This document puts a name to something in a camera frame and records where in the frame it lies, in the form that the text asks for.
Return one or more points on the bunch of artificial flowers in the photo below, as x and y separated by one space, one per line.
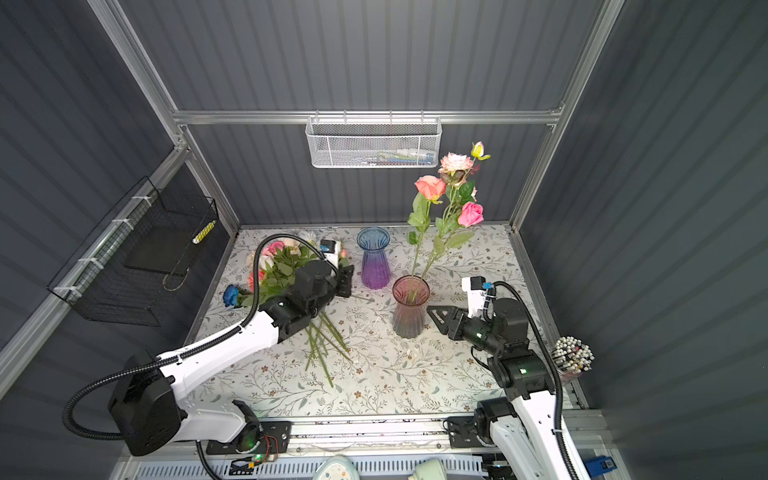
270 291

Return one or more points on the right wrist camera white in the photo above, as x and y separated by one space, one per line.
476 289

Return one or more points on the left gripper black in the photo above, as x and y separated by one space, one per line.
342 279

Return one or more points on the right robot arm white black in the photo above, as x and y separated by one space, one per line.
527 425

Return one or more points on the blue purple glass vase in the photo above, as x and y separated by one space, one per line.
375 271

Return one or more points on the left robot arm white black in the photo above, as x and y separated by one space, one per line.
154 408

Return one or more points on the markers in white basket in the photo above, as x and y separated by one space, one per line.
403 157

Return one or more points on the white wire mesh basket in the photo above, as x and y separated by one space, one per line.
332 145

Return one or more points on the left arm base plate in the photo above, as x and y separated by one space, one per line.
269 438

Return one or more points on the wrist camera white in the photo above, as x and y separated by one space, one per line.
476 289
331 250

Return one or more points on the bundle of white-tipped sticks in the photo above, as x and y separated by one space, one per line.
572 357

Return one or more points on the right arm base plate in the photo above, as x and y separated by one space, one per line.
468 431

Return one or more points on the salmon pink rose stem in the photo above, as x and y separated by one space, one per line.
430 190

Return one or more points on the black wire basket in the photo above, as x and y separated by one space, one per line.
133 273

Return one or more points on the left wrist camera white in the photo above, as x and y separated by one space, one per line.
331 250

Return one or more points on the white vented rail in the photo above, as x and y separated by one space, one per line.
368 467

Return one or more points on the hot pink rose stem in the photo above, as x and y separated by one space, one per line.
454 229

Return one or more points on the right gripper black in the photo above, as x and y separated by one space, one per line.
455 314

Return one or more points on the blue device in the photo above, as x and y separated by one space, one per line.
599 466

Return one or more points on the pink grey glass vase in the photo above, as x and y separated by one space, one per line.
411 294

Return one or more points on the floral patterned table mat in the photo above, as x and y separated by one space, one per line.
387 374

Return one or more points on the yellow green marker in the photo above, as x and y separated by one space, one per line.
203 232

